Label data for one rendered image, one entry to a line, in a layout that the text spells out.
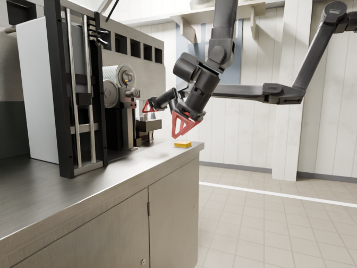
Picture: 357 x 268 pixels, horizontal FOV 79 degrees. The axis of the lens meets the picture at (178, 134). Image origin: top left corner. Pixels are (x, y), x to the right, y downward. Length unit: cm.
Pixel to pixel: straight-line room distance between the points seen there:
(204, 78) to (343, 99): 318
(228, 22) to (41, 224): 62
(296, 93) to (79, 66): 78
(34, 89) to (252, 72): 303
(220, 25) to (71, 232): 64
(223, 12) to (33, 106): 78
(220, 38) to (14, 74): 90
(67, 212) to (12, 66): 77
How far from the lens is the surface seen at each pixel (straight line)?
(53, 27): 77
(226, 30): 59
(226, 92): 95
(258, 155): 363
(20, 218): 59
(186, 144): 110
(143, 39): 184
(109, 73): 112
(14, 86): 118
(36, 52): 100
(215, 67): 57
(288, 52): 335
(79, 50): 83
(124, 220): 80
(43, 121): 99
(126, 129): 107
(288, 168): 344
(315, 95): 359
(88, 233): 70
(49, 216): 57
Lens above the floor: 115
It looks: 9 degrees down
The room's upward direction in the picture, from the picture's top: straight up
